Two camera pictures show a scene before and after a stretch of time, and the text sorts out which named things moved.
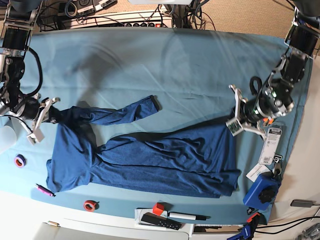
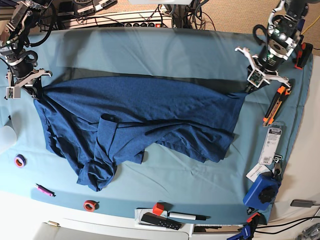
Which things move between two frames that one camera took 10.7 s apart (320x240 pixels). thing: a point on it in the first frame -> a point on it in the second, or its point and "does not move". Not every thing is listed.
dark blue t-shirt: (199, 160) -> (97, 122)
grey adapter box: (302, 203) does not move
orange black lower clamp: (255, 218) does not move
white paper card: (256, 171) does not move
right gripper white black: (234, 125) -> (257, 76)
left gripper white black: (37, 135) -> (13, 89)
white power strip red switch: (141, 24) does not move
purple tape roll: (20, 161) does not move
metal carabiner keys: (277, 169) does not move
